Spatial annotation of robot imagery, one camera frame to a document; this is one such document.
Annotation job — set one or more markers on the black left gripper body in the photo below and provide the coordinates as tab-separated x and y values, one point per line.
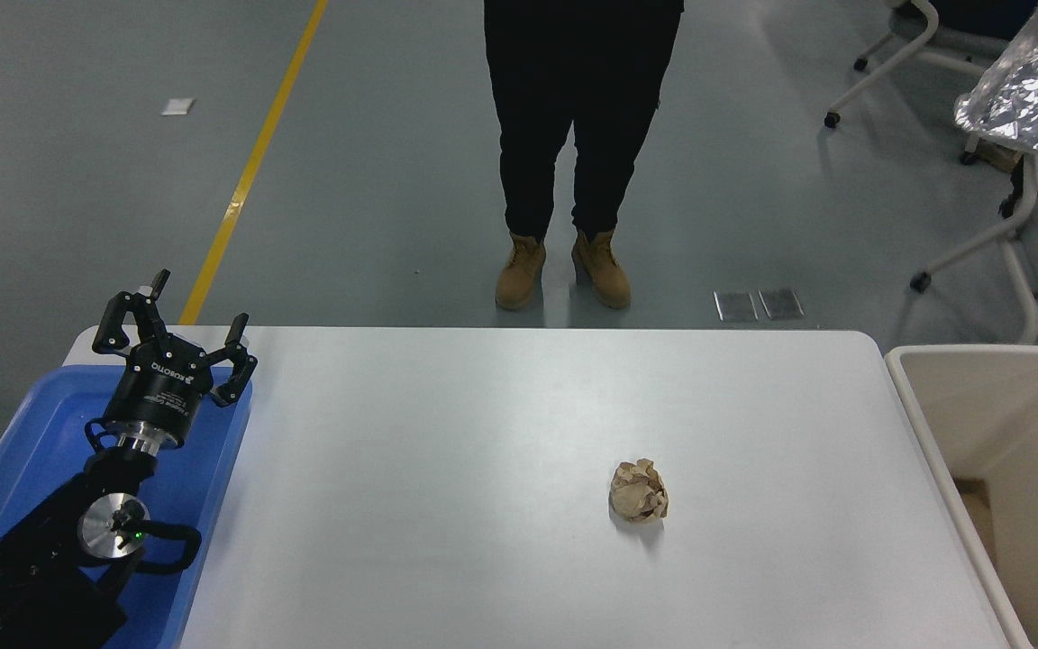
163	392

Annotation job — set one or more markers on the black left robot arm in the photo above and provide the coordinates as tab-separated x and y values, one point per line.
32	563

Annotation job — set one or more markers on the silver floor plate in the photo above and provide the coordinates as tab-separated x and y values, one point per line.
781	303
736	306

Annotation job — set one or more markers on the blue plastic tray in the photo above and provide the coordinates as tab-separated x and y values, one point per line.
41	424

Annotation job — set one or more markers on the crumpled tan paper ball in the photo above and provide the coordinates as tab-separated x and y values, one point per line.
639	491

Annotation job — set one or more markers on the standing person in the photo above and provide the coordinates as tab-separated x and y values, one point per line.
573	108

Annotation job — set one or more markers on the large pale bin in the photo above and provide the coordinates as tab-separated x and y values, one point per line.
987	406

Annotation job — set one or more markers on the brown cardboard piece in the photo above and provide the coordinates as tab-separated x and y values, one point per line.
976	516

